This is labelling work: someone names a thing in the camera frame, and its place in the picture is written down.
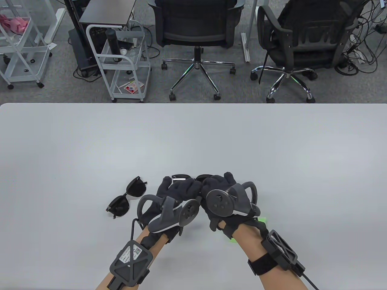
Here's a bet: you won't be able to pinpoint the green cleaning cloth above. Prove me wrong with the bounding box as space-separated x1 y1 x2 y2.
227 217 268 243

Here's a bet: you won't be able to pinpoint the pink cloth bundle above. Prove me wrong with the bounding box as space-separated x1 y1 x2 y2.
0 14 31 34

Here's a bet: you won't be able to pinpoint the person's left hand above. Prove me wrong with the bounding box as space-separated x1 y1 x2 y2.
140 176 203 246

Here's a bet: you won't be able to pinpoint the dark brown small table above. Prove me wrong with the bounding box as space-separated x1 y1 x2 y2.
79 0 138 28

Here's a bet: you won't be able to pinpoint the bundle of black cables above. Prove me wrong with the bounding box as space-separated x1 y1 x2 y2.
334 0 387 76

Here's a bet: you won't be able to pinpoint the black left wrist sensor box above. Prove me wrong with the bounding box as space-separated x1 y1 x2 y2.
106 240 153 290

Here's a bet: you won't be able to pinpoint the black thick frame sunglasses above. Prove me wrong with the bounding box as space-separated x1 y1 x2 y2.
106 176 148 219

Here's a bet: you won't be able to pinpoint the white desk foot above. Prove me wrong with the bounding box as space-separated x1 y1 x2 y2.
45 8 66 45

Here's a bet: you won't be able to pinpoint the white desk leg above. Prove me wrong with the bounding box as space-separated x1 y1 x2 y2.
241 0 260 63

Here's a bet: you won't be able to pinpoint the black right wrist sensor box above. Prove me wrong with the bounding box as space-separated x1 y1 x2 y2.
248 230 306 277

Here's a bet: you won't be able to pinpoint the thin metal frame sunglasses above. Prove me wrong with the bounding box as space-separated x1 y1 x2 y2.
171 174 213 182

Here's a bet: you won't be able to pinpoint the white rolling wire cart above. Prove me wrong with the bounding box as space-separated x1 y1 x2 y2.
0 0 53 89

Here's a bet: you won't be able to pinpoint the red and white card packet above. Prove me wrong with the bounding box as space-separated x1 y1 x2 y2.
123 80 145 93

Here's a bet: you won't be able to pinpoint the white rolling cart with handle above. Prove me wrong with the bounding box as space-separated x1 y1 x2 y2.
86 21 152 103

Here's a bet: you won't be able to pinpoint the white power strip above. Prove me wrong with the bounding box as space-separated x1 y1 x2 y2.
351 48 367 63

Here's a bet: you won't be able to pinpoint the person's right hand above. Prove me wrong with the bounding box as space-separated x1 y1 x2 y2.
200 172 268 240

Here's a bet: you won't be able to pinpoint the grey left hand controller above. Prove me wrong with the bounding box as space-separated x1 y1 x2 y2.
137 194 200 234

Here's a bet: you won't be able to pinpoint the black cylindrical bottle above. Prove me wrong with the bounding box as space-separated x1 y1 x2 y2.
105 29 123 63

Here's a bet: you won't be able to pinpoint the grey hand controller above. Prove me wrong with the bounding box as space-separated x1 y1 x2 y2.
137 194 200 234
206 181 262 217

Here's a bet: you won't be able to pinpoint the black computer tower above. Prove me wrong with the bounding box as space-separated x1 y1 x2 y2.
68 27 102 77

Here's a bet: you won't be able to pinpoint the person's right forearm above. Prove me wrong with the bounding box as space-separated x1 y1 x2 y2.
232 223 307 290

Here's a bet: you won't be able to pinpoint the black wrist sensor box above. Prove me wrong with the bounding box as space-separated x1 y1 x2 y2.
248 230 306 277
106 240 153 290

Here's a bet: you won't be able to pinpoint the person's left forearm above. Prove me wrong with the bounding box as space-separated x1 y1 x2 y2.
95 227 169 290

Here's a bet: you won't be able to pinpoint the grey right hand controller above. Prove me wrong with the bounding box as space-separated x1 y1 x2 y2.
206 181 262 217

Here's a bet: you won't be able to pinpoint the black ribbed-back office chair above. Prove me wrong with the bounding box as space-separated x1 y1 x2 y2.
250 0 368 104

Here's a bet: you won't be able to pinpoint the black mesh-back office chair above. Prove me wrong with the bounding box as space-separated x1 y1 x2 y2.
148 0 246 102

